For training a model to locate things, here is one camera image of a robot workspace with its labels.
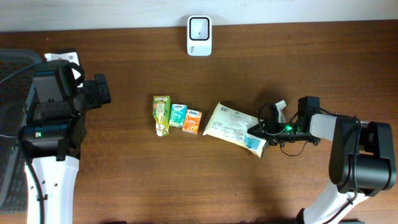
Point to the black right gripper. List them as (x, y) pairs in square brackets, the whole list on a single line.
[(272, 134)]

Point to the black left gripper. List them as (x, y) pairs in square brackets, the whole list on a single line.
[(101, 89)]

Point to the green juice carton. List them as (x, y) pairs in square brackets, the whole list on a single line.
[(161, 114)]

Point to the orange tissue pack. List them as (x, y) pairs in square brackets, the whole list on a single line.
[(192, 121)]

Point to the teal tissue pack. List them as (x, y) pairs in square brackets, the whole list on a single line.
[(177, 115)]

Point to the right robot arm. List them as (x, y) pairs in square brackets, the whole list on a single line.
[(362, 160)]

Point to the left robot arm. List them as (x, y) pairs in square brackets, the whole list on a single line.
[(51, 138)]

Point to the grey plastic basket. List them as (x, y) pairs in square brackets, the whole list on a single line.
[(15, 90)]

